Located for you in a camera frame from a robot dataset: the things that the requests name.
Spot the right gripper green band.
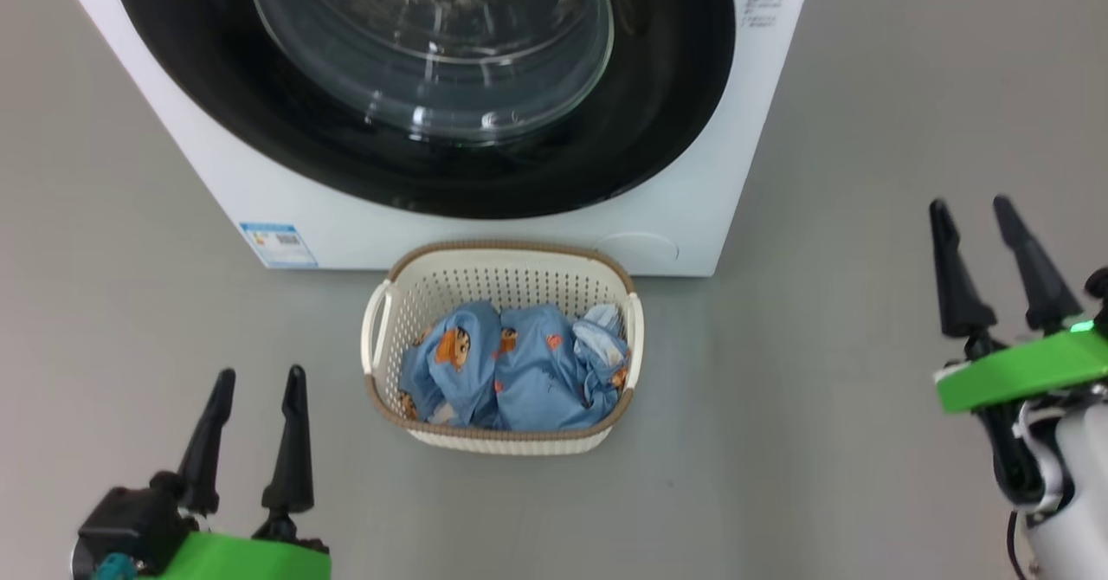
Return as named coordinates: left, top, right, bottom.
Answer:
left=929, top=195, right=1108, bottom=512

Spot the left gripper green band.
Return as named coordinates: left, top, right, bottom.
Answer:
left=151, top=364, right=332, bottom=580

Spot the blue cartoon print garment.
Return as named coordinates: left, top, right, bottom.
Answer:
left=398, top=301, right=620, bottom=431

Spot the pale blue garment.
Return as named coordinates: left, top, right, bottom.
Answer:
left=571, top=303, right=631, bottom=390

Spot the black round glass washer door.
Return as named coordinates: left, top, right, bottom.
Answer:
left=108, top=0, right=737, bottom=220

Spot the cream perforated laundry basket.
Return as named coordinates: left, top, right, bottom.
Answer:
left=361, top=241, right=645, bottom=456

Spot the white front-load washing machine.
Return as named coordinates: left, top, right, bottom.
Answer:
left=50, top=0, right=819, bottom=278

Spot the blue energy label sticker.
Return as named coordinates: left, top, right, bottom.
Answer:
left=239, top=222, right=319, bottom=268

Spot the round white filter cover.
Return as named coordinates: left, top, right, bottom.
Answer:
left=594, top=232, right=680, bottom=266

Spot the teal cable connector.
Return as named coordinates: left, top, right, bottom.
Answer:
left=91, top=552, right=139, bottom=580

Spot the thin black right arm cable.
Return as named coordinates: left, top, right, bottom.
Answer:
left=1004, top=511, right=1040, bottom=580

